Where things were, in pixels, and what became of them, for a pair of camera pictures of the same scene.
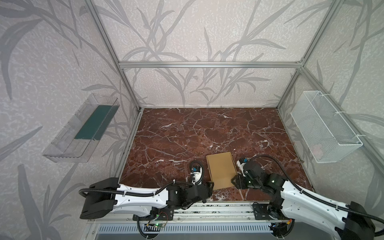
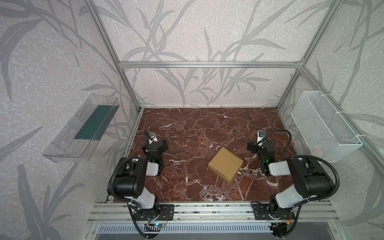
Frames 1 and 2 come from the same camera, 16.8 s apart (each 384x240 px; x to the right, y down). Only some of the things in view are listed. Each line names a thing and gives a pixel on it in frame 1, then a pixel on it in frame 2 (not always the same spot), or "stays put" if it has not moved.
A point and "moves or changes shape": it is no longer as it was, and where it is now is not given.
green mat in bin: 96,125 stays put
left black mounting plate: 163,213 stays put
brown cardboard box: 222,170 moves or changes shape
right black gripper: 238,181 to 254,146
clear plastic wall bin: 78,140 stays put
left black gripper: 208,191 to 163,146
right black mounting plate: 272,211 stays put
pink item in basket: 317,150 stays put
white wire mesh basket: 321,129 stays put
